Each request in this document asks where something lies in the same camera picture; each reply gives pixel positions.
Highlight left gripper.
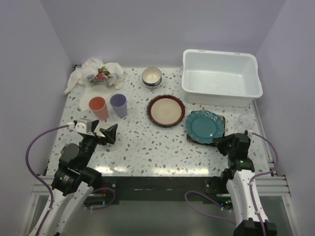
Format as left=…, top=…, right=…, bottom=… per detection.
left=79, top=119, right=117, bottom=169

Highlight teal scalloped plate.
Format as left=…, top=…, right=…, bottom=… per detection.
left=185, top=110, right=225, bottom=145

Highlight black floral square plate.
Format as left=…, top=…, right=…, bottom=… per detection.
left=186, top=113, right=226, bottom=146

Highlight red rimmed cream plate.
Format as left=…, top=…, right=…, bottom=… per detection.
left=146, top=94, right=186, bottom=128

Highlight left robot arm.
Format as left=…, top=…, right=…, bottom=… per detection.
left=25, top=118, right=118, bottom=236

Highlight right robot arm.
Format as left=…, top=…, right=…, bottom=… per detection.
left=213, top=133, right=278, bottom=236

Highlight white plastic bin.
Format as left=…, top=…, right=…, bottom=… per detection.
left=182, top=49, right=263, bottom=107

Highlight small white bowl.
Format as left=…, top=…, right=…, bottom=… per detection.
left=96, top=123, right=113, bottom=137

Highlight orange plastic cup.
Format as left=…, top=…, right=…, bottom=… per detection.
left=89, top=97, right=109, bottom=120

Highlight purple plastic cup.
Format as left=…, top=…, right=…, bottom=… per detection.
left=110, top=94, right=127, bottom=118

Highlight clear glass cup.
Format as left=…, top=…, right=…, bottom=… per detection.
left=236, top=114, right=255, bottom=133

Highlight white floral cloth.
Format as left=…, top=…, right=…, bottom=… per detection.
left=64, top=58, right=125, bottom=112

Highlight cream bowl blue pattern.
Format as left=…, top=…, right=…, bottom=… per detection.
left=141, top=67, right=162, bottom=89

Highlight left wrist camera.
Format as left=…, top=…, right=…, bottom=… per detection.
left=74, top=118, right=92, bottom=134

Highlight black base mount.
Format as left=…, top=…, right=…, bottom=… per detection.
left=84, top=177, right=232, bottom=209

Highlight aluminium frame rail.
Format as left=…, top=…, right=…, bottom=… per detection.
left=19, top=176, right=67, bottom=236

